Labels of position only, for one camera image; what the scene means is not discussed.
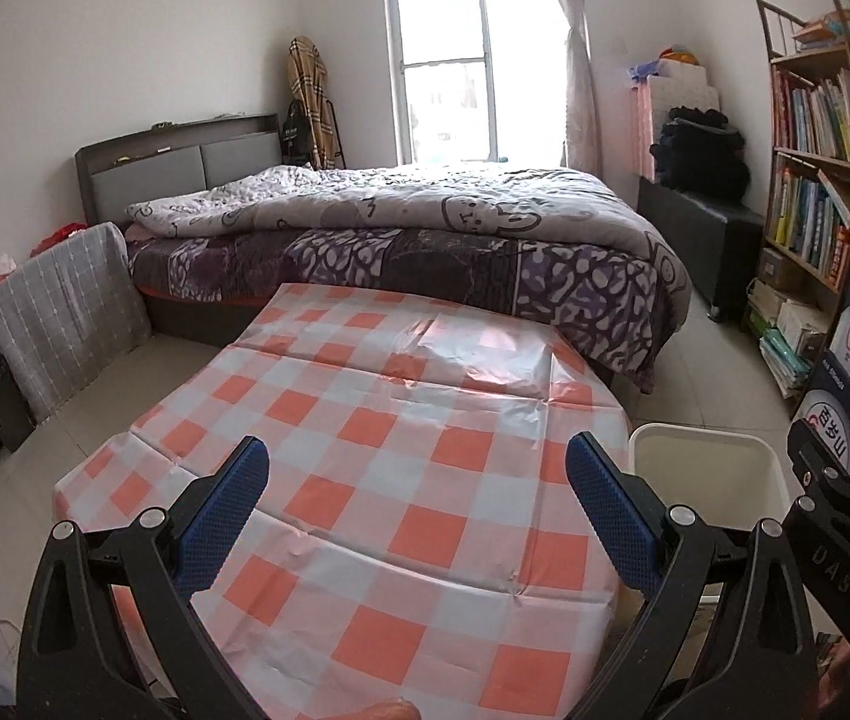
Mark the white plastic trash bin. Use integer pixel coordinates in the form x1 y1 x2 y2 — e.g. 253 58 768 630
628 422 791 530

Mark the black small trash can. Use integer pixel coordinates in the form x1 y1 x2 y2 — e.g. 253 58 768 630
0 355 36 452

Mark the person's hand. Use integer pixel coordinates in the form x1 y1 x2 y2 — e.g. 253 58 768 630
336 699 422 720

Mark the lower Ganten water carton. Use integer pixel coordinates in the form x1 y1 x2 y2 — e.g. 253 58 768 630
796 369 850 476

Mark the black storage bench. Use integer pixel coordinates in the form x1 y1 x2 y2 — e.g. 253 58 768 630
638 177 764 322

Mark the purple patterned bed sheet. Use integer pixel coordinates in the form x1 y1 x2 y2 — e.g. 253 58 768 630
128 229 690 392

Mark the grey checkered covered nightstand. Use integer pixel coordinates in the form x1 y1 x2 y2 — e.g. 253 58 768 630
0 223 151 421

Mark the red white checkered tablecloth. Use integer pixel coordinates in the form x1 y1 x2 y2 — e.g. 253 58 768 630
54 284 628 718

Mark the pile of black clothes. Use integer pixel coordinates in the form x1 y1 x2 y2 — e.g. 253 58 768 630
650 107 750 206

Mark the white grey patterned quilt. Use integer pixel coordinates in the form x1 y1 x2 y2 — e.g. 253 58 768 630
127 163 690 323

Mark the pink sheer curtain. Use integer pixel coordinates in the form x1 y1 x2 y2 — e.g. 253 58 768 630
558 0 603 176

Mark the wooden bookshelf with books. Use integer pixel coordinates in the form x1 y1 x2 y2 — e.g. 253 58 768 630
757 0 850 369

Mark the grey padded bed headboard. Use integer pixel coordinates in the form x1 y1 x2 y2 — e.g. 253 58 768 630
75 114 282 227

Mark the black handbag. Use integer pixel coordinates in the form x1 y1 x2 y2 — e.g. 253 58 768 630
280 99 313 166

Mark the beige plaid hanging coat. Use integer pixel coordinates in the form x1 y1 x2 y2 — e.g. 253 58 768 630
287 36 342 169

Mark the window with white frame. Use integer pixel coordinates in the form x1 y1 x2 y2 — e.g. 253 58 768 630
386 0 568 167

